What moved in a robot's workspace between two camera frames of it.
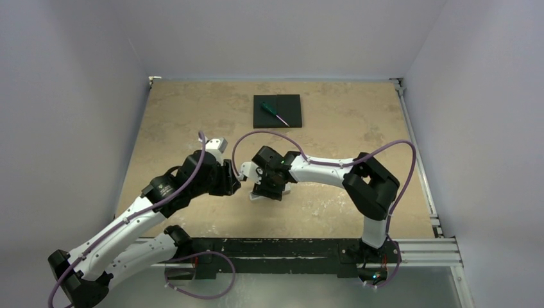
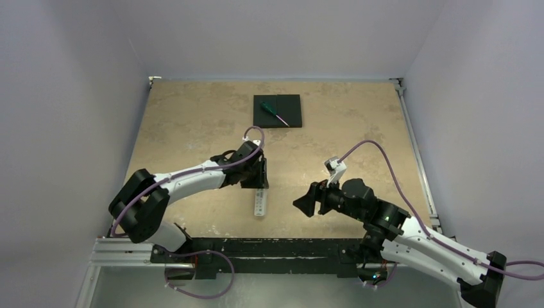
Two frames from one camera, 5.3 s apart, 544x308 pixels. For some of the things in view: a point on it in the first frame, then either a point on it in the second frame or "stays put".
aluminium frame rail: (398, 83) stays put
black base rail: (342, 256) stays put
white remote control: (253, 197) -> (260, 202)
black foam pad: (287, 106) stays put
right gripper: (265, 187) -> (321, 197)
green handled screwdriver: (263, 104) stays put
